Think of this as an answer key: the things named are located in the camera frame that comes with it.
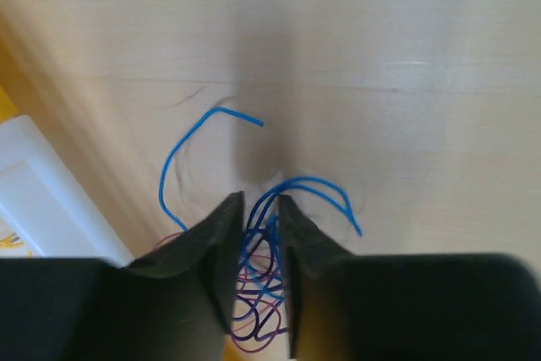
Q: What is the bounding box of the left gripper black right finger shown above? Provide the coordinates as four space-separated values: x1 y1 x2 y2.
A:
278 195 540 360

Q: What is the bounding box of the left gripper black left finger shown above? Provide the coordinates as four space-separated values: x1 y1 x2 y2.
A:
1 192 244 360

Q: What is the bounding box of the coloured wire bundle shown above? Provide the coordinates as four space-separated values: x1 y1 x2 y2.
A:
154 107 364 356

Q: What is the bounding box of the yellow wire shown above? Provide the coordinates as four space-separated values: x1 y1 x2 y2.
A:
0 232 35 259

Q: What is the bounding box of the white plastic bin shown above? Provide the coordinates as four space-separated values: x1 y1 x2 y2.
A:
1 116 134 265

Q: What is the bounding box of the near yellow plastic bin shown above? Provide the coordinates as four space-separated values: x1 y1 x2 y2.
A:
0 86 19 123

